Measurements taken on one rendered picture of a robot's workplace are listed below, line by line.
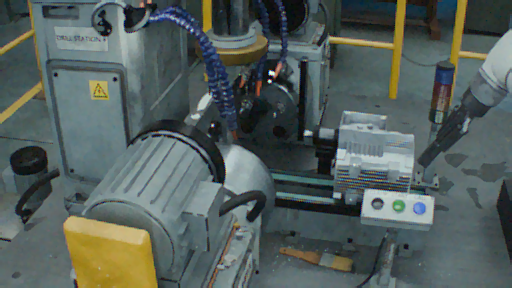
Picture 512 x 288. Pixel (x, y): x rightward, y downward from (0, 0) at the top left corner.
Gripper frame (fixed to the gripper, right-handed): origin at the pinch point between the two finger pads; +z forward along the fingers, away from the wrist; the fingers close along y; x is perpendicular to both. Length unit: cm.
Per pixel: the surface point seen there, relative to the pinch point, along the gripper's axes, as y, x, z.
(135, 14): 22, -76, 0
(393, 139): -5.3, -8.5, 4.7
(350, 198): 3.4, -9.7, 21.4
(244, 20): -4, -57, -1
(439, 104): -33.1, 4.5, -1.4
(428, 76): -327, 81, 81
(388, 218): 20.7, -5.1, 9.8
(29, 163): -25, -102, 104
